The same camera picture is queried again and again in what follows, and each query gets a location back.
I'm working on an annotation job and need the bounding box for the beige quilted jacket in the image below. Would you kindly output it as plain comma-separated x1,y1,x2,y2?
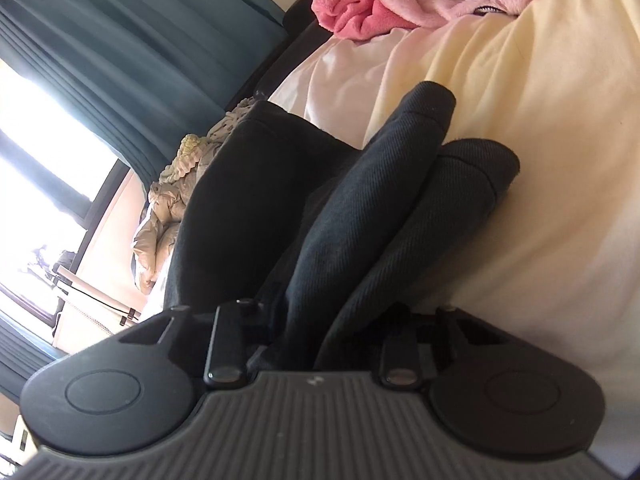
132,98,256,296

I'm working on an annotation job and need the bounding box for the pastel bed sheet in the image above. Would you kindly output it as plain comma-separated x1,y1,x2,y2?
271,0,639,476

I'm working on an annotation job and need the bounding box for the left blue curtain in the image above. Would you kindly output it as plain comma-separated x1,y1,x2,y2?
0,313,66,404

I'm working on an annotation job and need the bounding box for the blue curtain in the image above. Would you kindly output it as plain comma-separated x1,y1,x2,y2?
0,313,66,404
1,0,286,184

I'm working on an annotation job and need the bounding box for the dark framed window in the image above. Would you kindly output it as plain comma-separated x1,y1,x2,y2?
1,64,128,332

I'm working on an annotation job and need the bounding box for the right blue curtain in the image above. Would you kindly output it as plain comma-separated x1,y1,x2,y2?
1,0,286,184

